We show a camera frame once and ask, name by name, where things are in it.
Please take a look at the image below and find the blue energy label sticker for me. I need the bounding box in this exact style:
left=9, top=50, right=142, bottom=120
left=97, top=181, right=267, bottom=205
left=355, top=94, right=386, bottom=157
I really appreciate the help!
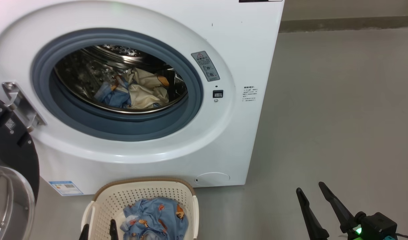
left=49, top=181, right=84, bottom=196

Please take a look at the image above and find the round white filter cover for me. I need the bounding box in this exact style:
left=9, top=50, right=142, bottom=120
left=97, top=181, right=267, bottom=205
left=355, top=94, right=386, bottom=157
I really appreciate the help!
left=195, top=172, right=230, bottom=186

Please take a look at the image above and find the white washing machine body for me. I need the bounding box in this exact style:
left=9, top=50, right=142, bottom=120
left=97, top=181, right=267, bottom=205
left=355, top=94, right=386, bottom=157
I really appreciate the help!
left=0, top=0, right=285, bottom=196

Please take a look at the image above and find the cream cartoon face garment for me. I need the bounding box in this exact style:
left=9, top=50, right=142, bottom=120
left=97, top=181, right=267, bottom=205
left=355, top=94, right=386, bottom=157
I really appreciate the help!
left=94, top=68, right=170, bottom=110

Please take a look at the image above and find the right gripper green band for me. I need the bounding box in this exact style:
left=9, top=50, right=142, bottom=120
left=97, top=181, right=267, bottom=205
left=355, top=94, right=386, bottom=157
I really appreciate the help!
left=296, top=182, right=399, bottom=240

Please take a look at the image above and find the cream perforated laundry basket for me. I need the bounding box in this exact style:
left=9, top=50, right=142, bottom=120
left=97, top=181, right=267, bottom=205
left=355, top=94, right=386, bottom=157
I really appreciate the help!
left=81, top=178, right=200, bottom=240

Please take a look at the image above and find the grey warning sticker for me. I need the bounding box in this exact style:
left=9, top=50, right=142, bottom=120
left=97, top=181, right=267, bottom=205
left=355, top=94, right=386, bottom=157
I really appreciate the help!
left=191, top=51, right=220, bottom=82

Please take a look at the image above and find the blue cartoon print garment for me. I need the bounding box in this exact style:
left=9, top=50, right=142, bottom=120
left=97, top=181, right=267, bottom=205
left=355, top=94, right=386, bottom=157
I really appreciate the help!
left=121, top=197, right=189, bottom=240

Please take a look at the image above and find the grey rubber door gasket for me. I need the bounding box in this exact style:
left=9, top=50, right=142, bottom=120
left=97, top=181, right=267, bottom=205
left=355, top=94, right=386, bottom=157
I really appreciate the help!
left=31, top=28, right=204, bottom=142

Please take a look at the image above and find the stainless steel washing machine drum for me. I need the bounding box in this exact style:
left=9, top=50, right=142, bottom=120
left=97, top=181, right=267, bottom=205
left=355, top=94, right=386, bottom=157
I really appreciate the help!
left=54, top=44, right=188, bottom=114

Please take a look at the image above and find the metal door hinge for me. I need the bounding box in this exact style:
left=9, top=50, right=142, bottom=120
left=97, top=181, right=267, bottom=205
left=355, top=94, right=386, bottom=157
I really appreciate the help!
left=2, top=82, right=46, bottom=132

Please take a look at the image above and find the black glass washer door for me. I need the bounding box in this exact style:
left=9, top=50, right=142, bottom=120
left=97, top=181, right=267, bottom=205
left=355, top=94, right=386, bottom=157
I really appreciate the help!
left=0, top=94, right=40, bottom=240

